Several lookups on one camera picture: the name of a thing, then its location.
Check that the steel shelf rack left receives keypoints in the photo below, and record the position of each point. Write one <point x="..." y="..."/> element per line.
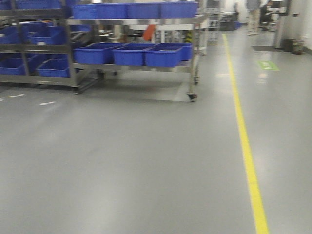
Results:
<point x="37" y="45"/>

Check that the blue bin cart lower right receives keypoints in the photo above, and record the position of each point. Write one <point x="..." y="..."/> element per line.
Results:
<point x="168" y="54"/>

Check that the blue bin cart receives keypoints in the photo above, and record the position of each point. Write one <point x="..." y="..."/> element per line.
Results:
<point x="131" y="54"/>
<point x="98" y="53"/>
<point x="168" y="54"/>

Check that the blue bin cart lower middle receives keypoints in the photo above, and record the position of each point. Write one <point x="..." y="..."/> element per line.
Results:
<point x="131" y="54"/>

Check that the steel rolling cart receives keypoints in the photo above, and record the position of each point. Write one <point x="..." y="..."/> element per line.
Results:
<point x="191" y="66"/>

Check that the blue bin cart lower left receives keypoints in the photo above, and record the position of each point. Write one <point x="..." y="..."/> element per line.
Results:
<point x="98" y="53"/>

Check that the blue bins cart top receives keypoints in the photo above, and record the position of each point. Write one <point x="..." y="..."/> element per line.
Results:
<point x="136" y="10"/>

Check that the standing person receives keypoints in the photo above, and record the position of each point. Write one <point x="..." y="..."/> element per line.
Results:
<point x="253" y="8"/>

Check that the seated person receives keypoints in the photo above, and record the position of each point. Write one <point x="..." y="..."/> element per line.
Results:
<point x="265" y="15"/>

